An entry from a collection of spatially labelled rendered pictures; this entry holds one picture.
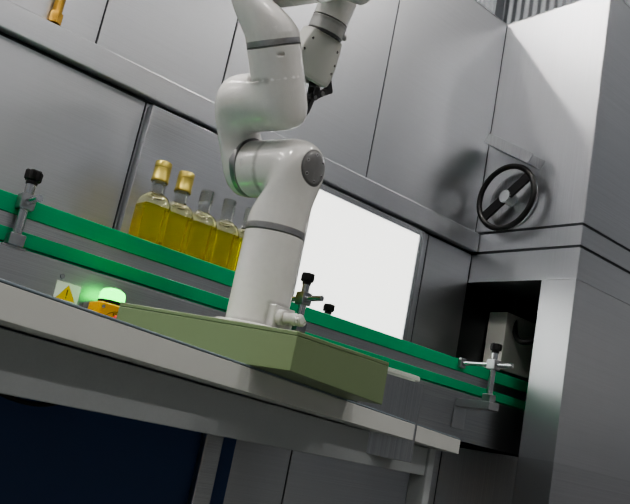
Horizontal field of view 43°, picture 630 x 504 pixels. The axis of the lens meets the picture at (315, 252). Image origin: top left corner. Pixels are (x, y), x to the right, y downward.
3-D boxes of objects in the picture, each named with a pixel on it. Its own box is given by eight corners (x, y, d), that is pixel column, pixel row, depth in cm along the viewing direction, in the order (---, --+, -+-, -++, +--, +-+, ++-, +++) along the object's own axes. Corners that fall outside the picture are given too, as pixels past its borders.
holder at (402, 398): (327, 411, 182) (334, 376, 183) (417, 423, 160) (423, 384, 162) (268, 396, 171) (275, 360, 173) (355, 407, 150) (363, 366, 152)
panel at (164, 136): (397, 347, 226) (417, 232, 234) (405, 347, 224) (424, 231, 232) (108, 251, 173) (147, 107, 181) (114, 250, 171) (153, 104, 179)
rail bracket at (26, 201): (21, 252, 132) (43, 176, 136) (38, 249, 127) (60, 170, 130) (-3, 244, 130) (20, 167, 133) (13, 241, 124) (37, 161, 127)
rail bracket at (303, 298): (271, 332, 175) (282, 277, 178) (321, 333, 162) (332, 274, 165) (260, 329, 173) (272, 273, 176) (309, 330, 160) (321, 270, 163)
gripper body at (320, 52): (334, 39, 173) (313, 87, 174) (298, 17, 167) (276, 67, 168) (354, 41, 167) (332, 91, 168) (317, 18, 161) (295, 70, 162)
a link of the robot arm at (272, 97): (274, 45, 119) (198, 56, 129) (293, 204, 125) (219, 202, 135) (313, 41, 126) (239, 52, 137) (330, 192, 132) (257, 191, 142)
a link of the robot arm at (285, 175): (282, 228, 121) (304, 127, 123) (219, 225, 129) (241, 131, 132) (320, 245, 128) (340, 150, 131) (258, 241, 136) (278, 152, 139)
